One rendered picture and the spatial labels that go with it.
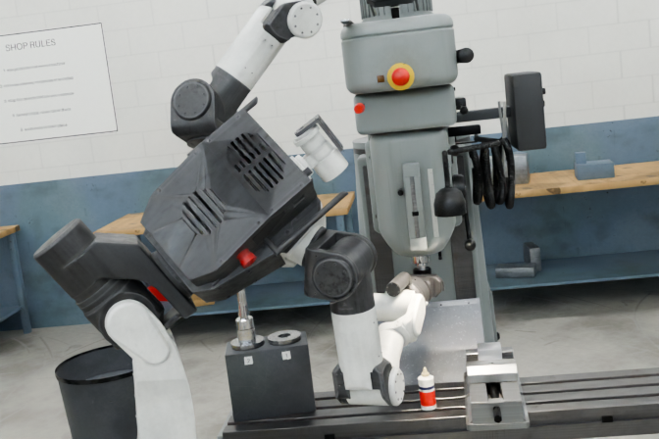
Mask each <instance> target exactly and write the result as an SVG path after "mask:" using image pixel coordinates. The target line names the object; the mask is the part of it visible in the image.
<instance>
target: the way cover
mask: <svg viewBox="0 0 659 439"><path fill-rule="evenodd" d="M476 299H477V300H476ZM462 300H463V301H462ZM462 300H450V301H438V302H428V304H427V305H426V313H425V318H424V322H423V326H422V330H421V333H420V335H419V336H418V337H417V341H415V342H412V343H409V344H408V345H409V346H408V345H407V346H405V347H403V349H402V352H401V356H400V360H399V368H400V369H401V371H402V373H403V372H404V371H405V372H404V373H403V376H404V380H405V381H404V385H405V386H408V385H419V381H418V380H417V379H418V377H419V376H421V375H422V372H423V371H424V367H425V368H426V369H427V372H429V373H430V375H432V376H433V381H434V383H436V382H437V383H448V382H449V381H450V382H459V381H460V382H462V381H464V375H463V373H464V372H466V371H467V364H466V350H468V349H477V348H478V345H477V344H478V343H484V334H483V326H482V310H481V301H480V298H474V299H462ZM465 301H466V302H465ZM463 306H464V307H463ZM453 309H454V310H453ZM434 310H435V311H434ZM462 321H464V322H462ZM459 322H460V323H461V324H460V323H459ZM456 323H457V324H456ZM452 324H453V325H452ZM462 324H463V325H462ZM465 324H466V325H465ZM446 326H447V327H446ZM464 330H465V331H466V332H465V331H464ZM461 331H462V332H461ZM459 332H460V333H459ZM446 333H447V334H446ZM463 335H464V336H463ZM449 336H451V337H449ZM456 338H457V339H456ZM460 338H461V339H462V340H461V339H460ZM475 339H476V340H475ZM476 341H477V342H476ZM452 342H453V343H452ZM410 344H411V345H410ZM422 344H423V345H422ZM435 347H437V348H435ZM460 348H461V349H460ZM464 349H465V350H464ZM412 350H413V351H412ZM414 350H415V351H414ZM432 353H433V354H432ZM448 353H449V354H448ZM402 354H403V355H402ZM408 354H409V355H408ZM456 354H457V355H456ZM420 356H421V357H420ZM457 356H458V357H457ZM460 356H461V357H460ZM464 357H465V358H464ZM403 358H404V359H403ZM405 358H406V359H405ZM454 359H455V360H454ZM456 359H457V360H456ZM401 360H402V361H401ZM448 361H449V362H448ZM452 364H453V365H452ZM405 366H406V368H405ZM460 369H462V370H460ZM439 370H440V371H439ZM433 371H434V372H433ZM452 371H453V372H452ZM451 372H452V373H451ZM412 373H413V374H412ZM443 376H444V377H443ZM414 378H415V379H414ZM443 378H444V379H443ZM438 380H439V381H440V382H439V381H438ZM411 381H412V382H411ZM408 383H409V384H408Z"/></svg>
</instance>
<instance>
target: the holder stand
mask: <svg viewBox="0 0 659 439"><path fill-rule="evenodd" d="M225 358H226V366H227V373H228V386H229V392H230V399H231V407H232V414H233V421H234V422H239V421H245V420H252V419H259V418H266V417H273V416H280V415H293V414H301V413H308V412H314V411H315V410H316V403H315V395H314V387H313V379H312V371H311V364H310V355H309V347H308V340H307V334H306V331H301V332H299V331H296V330H284V331H279V332H276V333H273V334H271V335H269V336H265V337H263V336H260V335H256V340H255V341H253V342H251V343H239V342H238V338H236V339H234V340H232V341H228V342H227V348H226V354H225Z"/></svg>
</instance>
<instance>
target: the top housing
mask: <svg viewBox="0 0 659 439"><path fill-rule="evenodd" d="M453 26H454V24H453V20H452V19H451V17H450V16H448V15H447V14H429V15H420V16H413V17H405V18H397V19H389V20H381V21H373V22H365V23H357V24H349V25H347V26H345V27H344V28H343V29H342V31H341V33H340V39H341V40H342V42H341V49H342V58H343V66H344V75H345V84H346V88H347V90H348V91H349V92H350V93H352V94H367V93H376V92H384V91H393V90H396V89H394V88H392V87H391V86H390V85H389V83H388V81H387V73H388V71H389V69H390V68H391V67H392V66H393V65H395V64H399V63H403V64H406V65H408V66H410V67H411V68H412V70H413V72H414V81H413V83H412V85H411V86H410V87H409V88H407V89H411V88H420V87H428V86H437V85H444V84H449V83H452V82H453V81H455V80H456V78H457V76H458V67H457V57H456V46H455V35H454V28H452V27H453ZM377 75H384V82H379V83H378V78H377Z"/></svg>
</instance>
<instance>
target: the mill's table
mask: <svg viewBox="0 0 659 439"><path fill-rule="evenodd" d="M520 381H521V385H522V390H523V395H524V398H525V402H526V407H527V411H528V415H529V419H530V427H529V428H521V429H500V430H481V431H469V430H467V424H466V408H465V392H464V381H462V382H448V383H435V384H434V390H435V399H436V408H435V409H434V410H432V411H424V410H422V409H421V401H420V391H419V385H408V386H404V396H403V400H402V402H401V403H400V404H399V405H398V406H374V405H346V404H340V403H339V401H338V400H337V399H335V393H334V391H327V392H314V395H315V403H316V410H315V411H314V412H308V413H301V414H293V415H280V416H273V417H266V418H259V419H252V420H245V421H239V422H234V421H233V414H232V409H231V410H230V412H229V414H228V417H227V419H226V421H225V423H224V425H223V427H222V429H221V431H220V432H219V434H218V436H217V438H218V439H583V438H598V437H614V436H630V435H644V434H659V367H652V368H638V369H624V370H611V371H598V372H584V373H570V374H556V375H544V376H530V377H520Z"/></svg>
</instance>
